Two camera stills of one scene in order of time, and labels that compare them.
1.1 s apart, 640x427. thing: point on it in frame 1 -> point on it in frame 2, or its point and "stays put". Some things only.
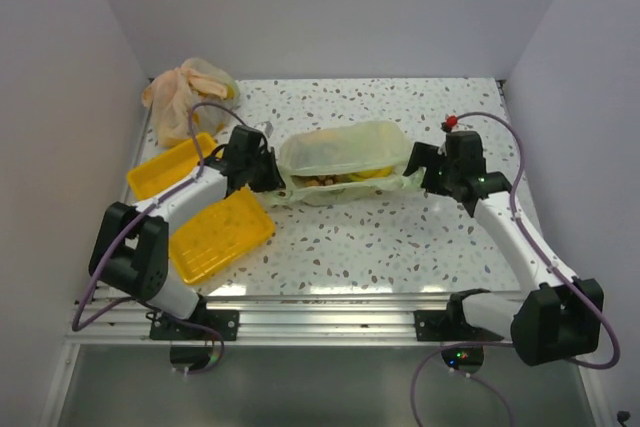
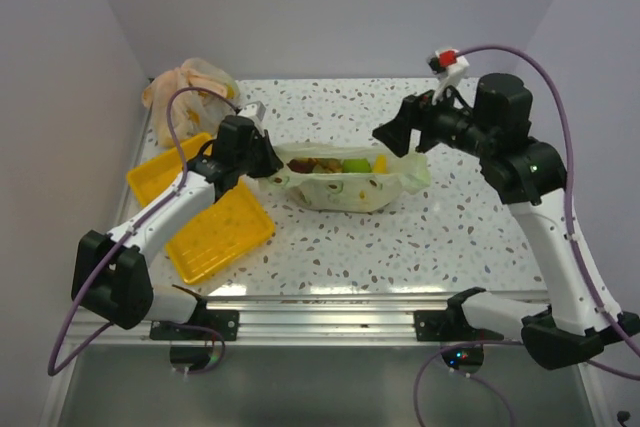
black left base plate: [224, 322] stays put
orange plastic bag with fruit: [173, 92] stays put
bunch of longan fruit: [327, 182] -> [316, 165]
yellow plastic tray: [219, 234] stays put
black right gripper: [427, 155] -> [417, 112]
